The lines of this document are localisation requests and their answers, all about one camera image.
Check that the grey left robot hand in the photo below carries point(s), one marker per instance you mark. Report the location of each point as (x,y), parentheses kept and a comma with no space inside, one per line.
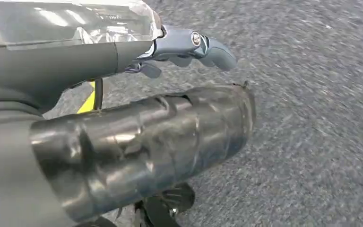
(137,147)

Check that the yellow floor tape square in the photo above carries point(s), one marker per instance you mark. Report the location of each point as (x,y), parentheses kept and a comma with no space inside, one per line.
(87,103)

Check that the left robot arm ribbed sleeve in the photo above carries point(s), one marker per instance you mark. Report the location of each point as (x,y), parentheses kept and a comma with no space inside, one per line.
(0,106)

